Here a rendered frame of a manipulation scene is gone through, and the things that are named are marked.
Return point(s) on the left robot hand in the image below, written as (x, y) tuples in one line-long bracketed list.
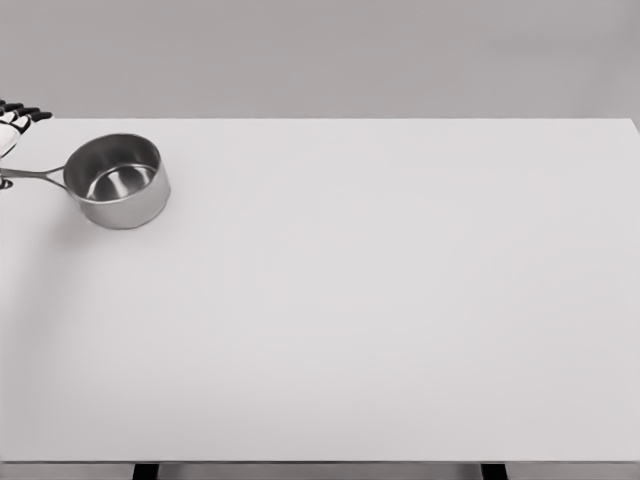
[(9, 131)]

